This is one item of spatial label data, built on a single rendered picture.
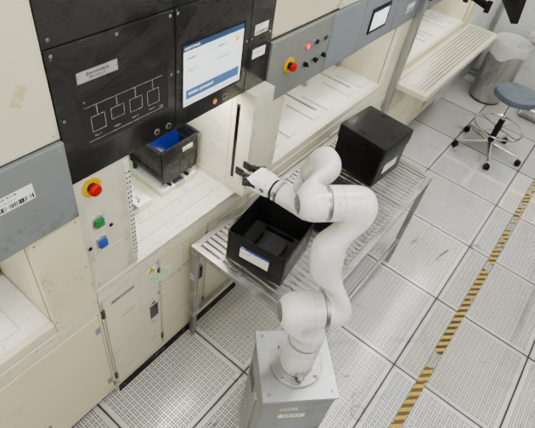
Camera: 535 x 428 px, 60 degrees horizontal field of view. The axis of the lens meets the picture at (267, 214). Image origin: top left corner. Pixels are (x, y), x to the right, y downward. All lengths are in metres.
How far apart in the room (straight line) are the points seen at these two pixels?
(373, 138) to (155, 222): 1.15
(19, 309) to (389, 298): 2.10
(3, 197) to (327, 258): 0.84
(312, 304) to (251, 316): 1.36
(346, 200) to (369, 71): 2.08
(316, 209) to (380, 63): 2.08
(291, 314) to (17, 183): 0.82
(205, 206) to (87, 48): 1.03
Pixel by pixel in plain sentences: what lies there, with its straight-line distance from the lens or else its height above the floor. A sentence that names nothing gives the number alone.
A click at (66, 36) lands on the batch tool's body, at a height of 1.82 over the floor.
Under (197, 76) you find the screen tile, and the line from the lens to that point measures 1.58.
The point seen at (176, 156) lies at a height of 1.06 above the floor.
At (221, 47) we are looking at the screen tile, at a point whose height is 1.63.
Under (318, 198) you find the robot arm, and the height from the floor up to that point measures 1.55.
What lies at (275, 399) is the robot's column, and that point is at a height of 0.76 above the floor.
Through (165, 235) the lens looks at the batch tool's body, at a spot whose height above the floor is 0.87.
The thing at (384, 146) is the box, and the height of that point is 1.01.
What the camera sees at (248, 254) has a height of 0.86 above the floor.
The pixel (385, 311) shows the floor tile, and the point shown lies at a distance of 3.01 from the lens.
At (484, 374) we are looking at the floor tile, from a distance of 3.07.
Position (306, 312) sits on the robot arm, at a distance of 1.43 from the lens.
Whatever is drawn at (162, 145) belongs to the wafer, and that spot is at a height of 1.05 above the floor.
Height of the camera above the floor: 2.36
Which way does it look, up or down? 45 degrees down
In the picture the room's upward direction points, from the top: 11 degrees clockwise
